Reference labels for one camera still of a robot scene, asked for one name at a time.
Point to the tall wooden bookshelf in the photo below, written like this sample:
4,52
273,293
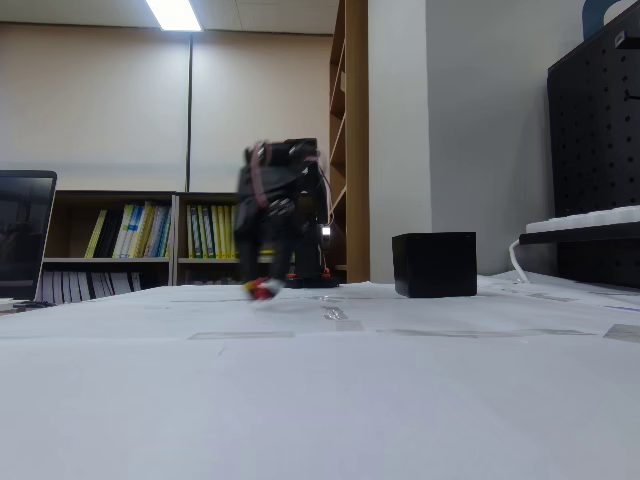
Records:
357,125

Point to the light blue book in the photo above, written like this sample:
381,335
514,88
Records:
161,232

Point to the red pawn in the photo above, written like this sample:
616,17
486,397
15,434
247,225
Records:
260,291

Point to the black binder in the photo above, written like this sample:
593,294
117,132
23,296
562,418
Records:
110,235

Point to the black square container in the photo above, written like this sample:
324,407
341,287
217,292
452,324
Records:
435,265

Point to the white paper table cover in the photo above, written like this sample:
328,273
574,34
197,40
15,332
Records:
320,400

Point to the black laptop screen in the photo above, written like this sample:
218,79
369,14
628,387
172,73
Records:
22,235

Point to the white yellow book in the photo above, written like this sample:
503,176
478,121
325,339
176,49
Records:
126,230

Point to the thin yellow book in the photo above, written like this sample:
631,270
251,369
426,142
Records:
96,235

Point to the ceiling light panel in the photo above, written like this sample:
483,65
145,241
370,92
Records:
172,15

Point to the white power strip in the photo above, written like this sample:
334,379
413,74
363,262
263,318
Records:
590,217

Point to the white grey volumes row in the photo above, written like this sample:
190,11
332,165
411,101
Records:
90,287

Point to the black wall conduit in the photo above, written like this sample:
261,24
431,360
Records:
190,110

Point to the black perforated pegboard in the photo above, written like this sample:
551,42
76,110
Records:
595,150

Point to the yellow green binder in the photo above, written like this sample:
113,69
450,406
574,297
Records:
206,232
192,232

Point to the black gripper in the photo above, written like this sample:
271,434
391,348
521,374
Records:
261,239

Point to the blue chair backrest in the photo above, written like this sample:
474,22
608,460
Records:
592,20

